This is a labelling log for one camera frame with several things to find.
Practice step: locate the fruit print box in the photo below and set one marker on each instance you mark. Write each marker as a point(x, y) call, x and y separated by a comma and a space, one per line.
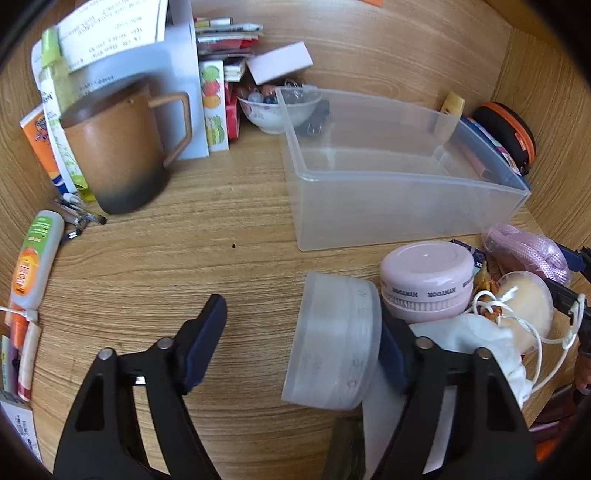
point(213, 106)

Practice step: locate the wooden desktop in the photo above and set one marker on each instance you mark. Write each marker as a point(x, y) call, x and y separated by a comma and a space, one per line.
point(184, 267)

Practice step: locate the white red pen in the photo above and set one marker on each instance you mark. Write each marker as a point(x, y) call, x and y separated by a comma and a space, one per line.
point(28, 360)

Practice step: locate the orange green glue bottle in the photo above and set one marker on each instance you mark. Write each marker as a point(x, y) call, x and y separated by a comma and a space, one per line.
point(34, 263)

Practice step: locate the frosted round plastic container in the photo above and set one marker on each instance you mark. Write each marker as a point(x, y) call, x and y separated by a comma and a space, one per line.
point(332, 341)

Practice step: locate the blue gum packet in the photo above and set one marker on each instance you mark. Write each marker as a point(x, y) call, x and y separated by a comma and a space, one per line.
point(475, 261)

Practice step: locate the green white packet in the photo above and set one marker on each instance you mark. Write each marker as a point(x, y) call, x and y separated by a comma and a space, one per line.
point(69, 161)

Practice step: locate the pink flat case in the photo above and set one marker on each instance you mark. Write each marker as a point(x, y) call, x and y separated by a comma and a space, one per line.
point(475, 159)

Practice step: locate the blue fabric pouch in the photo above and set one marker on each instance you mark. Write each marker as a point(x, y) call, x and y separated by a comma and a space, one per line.
point(501, 147)

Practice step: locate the clear plastic storage box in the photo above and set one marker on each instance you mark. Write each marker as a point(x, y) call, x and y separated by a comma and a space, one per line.
point(392, 207)

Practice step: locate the metal nail clippers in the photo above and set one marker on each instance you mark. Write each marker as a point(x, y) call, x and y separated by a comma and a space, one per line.
point(81, 214)

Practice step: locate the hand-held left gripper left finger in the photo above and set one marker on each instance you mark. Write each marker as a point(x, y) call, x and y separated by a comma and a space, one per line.
point(207, 341)

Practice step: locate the orange marker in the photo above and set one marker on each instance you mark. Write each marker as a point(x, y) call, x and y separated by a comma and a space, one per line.
point(18, 332)

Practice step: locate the yellow tube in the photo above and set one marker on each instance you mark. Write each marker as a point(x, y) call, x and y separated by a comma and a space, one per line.
point(451, 104)

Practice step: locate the pink round jar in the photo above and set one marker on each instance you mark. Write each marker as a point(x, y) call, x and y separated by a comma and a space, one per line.
point(425, 272)

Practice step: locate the black binder clips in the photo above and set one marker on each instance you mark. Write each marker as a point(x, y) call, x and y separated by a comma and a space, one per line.
point(318, 117)

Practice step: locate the orange sticky note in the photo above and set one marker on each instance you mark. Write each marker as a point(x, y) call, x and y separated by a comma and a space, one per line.
point(374, 2)

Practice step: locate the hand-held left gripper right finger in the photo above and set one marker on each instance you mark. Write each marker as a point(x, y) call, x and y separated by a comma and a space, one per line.
point(392, 355)

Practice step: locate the black orange zip case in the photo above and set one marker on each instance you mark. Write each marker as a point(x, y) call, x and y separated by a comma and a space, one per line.
point(508, 129)

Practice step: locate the white file holder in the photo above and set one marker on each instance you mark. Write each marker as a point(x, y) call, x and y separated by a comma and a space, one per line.
point(184, 55)

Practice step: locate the white printed receipt paper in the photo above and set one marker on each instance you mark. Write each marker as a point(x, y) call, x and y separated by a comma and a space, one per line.
point(106, 32)

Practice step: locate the white bowl with marbles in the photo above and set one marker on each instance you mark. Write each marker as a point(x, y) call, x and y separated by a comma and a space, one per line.
point(265, 117)

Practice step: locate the stack of booklets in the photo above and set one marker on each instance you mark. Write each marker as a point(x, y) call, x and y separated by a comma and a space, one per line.
point(226, 37)

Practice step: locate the plain white box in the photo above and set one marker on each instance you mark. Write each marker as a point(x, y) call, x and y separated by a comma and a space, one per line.
point(279, 62)

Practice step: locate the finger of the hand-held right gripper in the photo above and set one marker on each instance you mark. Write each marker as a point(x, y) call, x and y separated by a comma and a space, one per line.
point(570, 258)
point(565, 295)

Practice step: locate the green cap spray bottle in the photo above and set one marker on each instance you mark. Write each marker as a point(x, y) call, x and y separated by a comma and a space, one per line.
point(51, 50)

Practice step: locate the orange white tube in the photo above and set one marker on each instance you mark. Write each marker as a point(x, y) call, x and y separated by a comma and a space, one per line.
point(39, 138)

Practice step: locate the brown ceramic mug with lid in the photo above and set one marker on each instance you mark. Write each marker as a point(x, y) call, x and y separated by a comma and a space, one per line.
point(115, 152)

